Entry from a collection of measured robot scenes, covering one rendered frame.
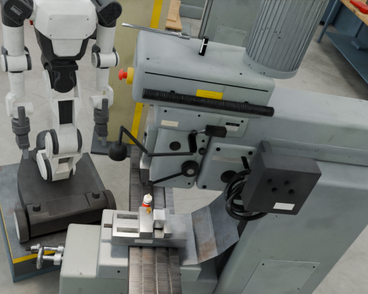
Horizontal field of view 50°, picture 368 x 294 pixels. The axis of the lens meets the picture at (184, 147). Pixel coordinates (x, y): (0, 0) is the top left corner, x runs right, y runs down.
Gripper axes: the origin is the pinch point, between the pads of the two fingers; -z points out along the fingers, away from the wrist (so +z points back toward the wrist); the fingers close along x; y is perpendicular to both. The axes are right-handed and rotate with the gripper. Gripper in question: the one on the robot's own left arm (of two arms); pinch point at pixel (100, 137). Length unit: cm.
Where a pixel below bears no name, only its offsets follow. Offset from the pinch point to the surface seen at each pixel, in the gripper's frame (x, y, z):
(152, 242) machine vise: 77, -1, -17
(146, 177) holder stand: 38.5, 12.7, -7.0
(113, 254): 68, -17, -26
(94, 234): 44, -18, -33
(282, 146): 105, 35, 44
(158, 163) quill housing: 83, -6, 32
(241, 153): 99, 21, 40
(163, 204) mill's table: 53, 17, -16
